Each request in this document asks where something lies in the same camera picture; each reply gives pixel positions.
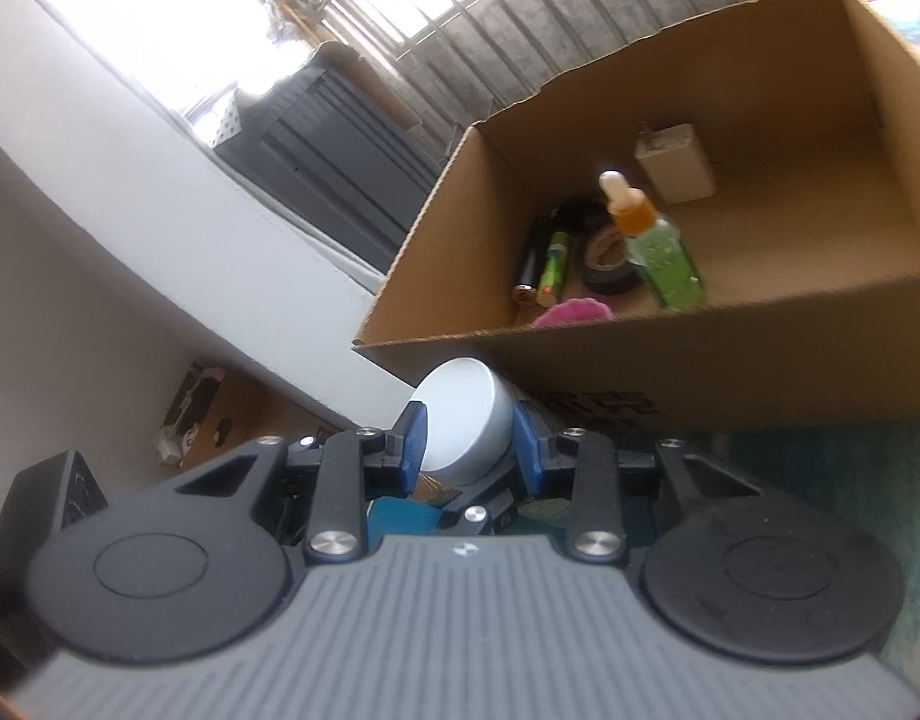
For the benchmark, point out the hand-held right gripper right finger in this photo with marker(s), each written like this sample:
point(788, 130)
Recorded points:
point(524, 442)

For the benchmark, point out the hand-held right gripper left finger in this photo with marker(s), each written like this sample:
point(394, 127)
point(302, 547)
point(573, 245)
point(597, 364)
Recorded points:
point(415, 442)

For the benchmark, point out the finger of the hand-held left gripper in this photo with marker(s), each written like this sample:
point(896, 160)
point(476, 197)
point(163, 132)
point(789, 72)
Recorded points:
point(490, 510)

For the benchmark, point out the white bottle with green label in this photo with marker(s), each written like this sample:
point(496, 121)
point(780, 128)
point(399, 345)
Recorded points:
point(460, 412)

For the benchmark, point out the pink plastic lid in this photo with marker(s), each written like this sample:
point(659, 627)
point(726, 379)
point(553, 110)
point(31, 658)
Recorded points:
point(572, 313)

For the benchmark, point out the green patterned tube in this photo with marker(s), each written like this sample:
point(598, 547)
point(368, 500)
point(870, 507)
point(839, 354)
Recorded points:
point(554, 270)

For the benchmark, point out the black tube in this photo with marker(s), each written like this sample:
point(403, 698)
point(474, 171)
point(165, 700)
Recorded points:
point(531, 262)

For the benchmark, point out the black tape roll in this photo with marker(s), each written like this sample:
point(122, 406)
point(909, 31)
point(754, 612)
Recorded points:
point(599, 277)

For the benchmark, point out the green dropper bottle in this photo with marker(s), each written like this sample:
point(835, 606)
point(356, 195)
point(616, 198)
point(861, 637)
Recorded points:
point(662, 262)

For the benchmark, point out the brown cardboard box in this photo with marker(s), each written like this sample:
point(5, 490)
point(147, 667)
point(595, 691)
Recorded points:
point(767, 375)

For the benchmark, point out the white charger plug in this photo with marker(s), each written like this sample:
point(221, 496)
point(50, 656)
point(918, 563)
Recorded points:
point(677, 165)

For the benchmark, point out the brown cardboard carton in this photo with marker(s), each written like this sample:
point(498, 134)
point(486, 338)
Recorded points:
point(220, 420)

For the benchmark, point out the grey cabinet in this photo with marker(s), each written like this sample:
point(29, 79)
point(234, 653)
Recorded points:
point(332, 157)

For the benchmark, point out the spotted cloth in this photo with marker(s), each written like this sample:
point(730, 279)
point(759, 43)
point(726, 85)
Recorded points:
point(224, 124)

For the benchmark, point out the metal window railing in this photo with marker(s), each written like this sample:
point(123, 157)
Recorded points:
point(460, 11)

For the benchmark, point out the hanging beige bundle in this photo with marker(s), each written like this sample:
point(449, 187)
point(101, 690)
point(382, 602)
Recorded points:
point(299, 11)

